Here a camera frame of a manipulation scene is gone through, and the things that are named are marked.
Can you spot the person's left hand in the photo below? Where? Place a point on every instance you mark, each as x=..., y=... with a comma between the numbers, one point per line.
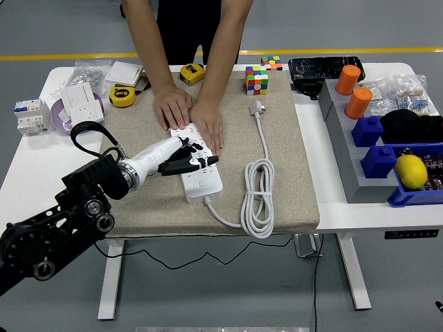
x=209, y=124

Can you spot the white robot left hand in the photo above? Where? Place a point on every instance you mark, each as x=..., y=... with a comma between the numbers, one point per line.
x=155, y=154

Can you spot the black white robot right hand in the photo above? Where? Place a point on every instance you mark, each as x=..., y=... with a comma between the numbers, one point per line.
x=439, y=305

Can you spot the person's right hand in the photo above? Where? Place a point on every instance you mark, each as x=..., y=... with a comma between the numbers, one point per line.
x=173, y=107

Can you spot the black plug adapter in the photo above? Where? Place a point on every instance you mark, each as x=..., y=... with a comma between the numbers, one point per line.
x=183, y=154

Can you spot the white power strip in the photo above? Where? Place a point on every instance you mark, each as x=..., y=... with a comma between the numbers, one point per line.
x=204, y=185

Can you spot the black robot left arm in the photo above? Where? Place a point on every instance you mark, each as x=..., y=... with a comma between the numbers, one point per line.
x=62, y=221

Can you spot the person's left forearm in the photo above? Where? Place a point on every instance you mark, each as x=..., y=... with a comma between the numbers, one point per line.
x=230, y=41

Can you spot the person's right forearm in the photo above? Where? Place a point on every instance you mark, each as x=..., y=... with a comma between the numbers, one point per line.
x=149, y=41

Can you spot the yellow black tape measure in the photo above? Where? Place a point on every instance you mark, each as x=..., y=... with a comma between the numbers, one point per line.
x=192, y=73
x=122, y=97

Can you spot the grey-brown mat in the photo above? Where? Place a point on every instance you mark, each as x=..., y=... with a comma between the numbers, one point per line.
x=166, y=211

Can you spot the large colourful puzzle cube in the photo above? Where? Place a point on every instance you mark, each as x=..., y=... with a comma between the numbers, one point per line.
x=257, y=81

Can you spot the black table control panel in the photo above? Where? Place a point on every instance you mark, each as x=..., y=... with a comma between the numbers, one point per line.
x=410, y=234

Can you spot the person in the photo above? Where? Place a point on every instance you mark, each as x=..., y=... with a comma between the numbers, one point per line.
x=190, y=27

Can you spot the small colourful puzzle cube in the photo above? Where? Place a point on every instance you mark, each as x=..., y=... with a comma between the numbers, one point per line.
x=272, y=63

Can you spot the white table leg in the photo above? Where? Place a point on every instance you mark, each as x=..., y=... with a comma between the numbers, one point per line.
x=354, y=273
x=110, y=280

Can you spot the clear bag of screws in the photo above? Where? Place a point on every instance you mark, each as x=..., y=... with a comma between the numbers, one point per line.
x=87, y=74

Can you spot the purple bowl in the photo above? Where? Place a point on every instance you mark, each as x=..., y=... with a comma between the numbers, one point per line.
x=59, y=119

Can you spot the black power adapter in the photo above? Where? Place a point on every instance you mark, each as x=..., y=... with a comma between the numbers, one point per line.
x=306, y=89

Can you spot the blue plastic bin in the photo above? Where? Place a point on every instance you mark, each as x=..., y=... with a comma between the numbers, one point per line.
x=415, y=198

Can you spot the black plastic tray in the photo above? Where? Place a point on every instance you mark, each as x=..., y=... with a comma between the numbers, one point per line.
x=322, y=67

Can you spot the white circuit breaker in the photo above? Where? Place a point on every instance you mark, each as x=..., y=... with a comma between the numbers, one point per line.
x=31, y=115

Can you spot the yellow lemon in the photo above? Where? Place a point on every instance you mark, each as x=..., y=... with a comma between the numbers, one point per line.
x=411, y=172

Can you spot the silver box under table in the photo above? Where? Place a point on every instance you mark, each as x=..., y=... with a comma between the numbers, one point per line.
x=307, y=246

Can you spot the orange cylinder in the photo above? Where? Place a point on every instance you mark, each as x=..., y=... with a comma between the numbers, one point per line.
x=358, y=103
x=348, y=80

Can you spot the grey stepped block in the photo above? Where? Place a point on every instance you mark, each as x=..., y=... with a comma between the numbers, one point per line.
x=356, y=173

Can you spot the blue block with knob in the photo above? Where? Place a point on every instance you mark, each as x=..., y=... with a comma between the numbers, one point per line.
x=379, y=162
x=368, y=131

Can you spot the clear bag of small parts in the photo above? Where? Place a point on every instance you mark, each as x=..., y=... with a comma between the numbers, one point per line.
x=379, y=95

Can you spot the black cloth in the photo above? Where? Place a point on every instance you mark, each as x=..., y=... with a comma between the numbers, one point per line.
x=412, y=127

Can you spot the clear bag of resistors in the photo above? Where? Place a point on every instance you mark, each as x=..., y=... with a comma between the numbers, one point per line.
x=413, y=97

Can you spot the white square switch panel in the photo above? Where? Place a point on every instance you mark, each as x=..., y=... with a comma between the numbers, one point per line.
x=124, y=73

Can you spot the white wall socket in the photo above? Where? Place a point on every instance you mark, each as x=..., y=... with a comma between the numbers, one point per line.
x=87, y=111

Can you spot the white switch plate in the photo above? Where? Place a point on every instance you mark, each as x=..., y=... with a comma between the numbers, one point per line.
x=79, y=94

